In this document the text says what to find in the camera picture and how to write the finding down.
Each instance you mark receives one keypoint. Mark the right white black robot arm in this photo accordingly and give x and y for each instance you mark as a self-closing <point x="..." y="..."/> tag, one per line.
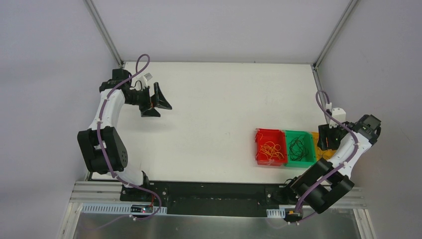
<point x="327" y="181"/>

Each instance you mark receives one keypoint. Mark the red plastic bin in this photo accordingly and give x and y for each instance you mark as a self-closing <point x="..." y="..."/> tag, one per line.
<point x="271" y="147"/>

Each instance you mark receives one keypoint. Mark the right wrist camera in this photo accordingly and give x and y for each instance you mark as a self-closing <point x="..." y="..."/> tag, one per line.
<point x="338" y="114"/>

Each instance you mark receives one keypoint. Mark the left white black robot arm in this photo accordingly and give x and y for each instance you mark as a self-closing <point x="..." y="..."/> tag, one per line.
<point x="101" y="146"/>

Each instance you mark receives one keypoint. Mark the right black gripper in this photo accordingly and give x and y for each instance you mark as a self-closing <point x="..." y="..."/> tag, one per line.
<point x="329" y="138"/>

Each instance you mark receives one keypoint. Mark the green plastic bin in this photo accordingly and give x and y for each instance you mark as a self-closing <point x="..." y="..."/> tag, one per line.
<point x="300" y="149"/>

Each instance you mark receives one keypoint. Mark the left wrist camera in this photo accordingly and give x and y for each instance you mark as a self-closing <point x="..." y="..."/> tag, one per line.
<point x="144" y="79"/>

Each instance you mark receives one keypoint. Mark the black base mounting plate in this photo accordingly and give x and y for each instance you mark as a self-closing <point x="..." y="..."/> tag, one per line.
<point x="212" y="199"/>

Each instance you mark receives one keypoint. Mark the aluminium frame rail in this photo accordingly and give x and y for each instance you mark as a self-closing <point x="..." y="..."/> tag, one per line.
<point x="111" y="191"/>

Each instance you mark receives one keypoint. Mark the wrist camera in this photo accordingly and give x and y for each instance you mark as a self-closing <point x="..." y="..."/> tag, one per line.
<point x="338" y="114"/>
<point x="144" y="79"/>

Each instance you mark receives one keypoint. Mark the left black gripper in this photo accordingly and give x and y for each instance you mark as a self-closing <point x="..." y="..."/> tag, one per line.
<point x="149" y="101"/>

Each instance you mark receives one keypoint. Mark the yellow plastic bin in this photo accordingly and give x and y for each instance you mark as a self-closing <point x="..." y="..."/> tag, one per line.
<point x="325" y="154"/>

